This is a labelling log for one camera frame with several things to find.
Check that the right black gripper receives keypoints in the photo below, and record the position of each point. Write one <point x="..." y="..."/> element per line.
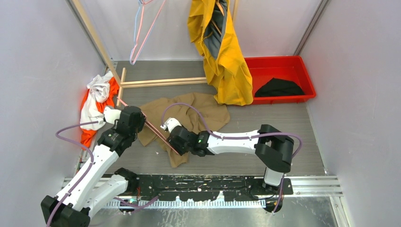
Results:
<point x="180" y="150"/>

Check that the tan brown garment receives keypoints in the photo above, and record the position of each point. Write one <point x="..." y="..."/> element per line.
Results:
<point x="194" y="111"/>

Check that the yellow pleated skirt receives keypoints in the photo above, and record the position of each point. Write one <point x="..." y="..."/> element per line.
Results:
<point x="223" y="62"/>

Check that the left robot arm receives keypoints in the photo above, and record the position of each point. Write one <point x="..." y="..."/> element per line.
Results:
<point x="94" y="169"/>

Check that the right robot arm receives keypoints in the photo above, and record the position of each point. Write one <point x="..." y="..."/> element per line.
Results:
<point x="272" y="147"/>

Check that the wooden clothes rack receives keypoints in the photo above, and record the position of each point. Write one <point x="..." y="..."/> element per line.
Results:
<point x="89" y="28"/>

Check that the orange cloth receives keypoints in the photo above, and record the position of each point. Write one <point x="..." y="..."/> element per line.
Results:
<point x="88" y="135"/>

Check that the white cloth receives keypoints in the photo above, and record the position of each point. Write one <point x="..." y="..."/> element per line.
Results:
<point x="98" y="92"/>

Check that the black garment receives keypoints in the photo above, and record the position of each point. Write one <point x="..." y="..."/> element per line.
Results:
<point x="279" y="87"/>

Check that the red plastic bin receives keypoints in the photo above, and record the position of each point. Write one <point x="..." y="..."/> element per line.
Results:
<point x="288" y="68"/>

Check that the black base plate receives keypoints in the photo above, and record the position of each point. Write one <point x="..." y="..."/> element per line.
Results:
<point x="201" y="187"/>

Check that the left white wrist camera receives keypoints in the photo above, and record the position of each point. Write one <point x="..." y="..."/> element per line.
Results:
<point x="111" y="115"/>

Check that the blue wire hanger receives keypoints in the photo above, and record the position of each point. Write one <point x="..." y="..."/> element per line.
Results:
<point x="135" y="52"/>

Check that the aluminium rail frame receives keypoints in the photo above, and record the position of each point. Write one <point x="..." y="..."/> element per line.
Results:
<point x="205" y="201"/>

